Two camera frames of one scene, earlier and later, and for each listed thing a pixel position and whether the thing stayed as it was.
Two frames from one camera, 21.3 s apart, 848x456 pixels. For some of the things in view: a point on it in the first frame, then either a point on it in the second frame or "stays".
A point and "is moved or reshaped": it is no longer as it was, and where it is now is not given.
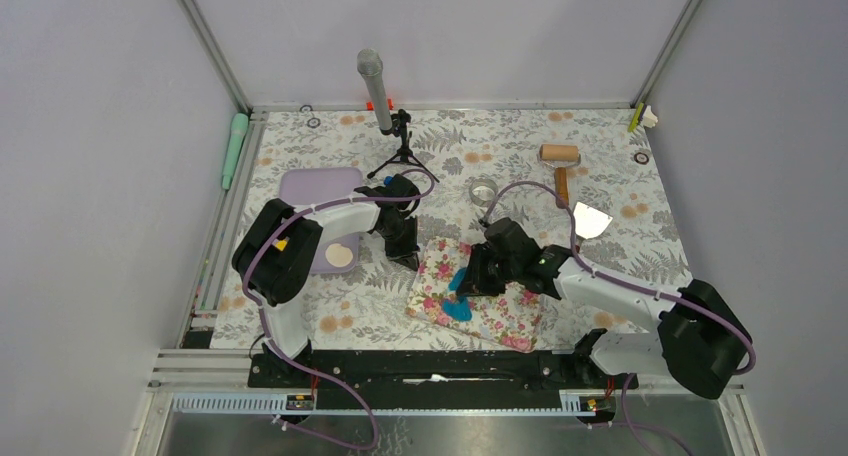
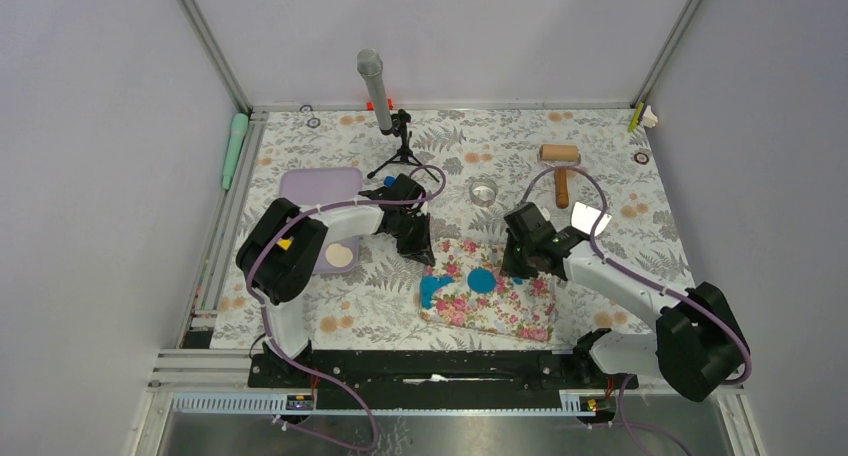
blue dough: [460, 310] is moved or reshaped
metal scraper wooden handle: [589, 222] stays
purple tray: [301, 187] stays
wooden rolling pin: [560, 157] stays
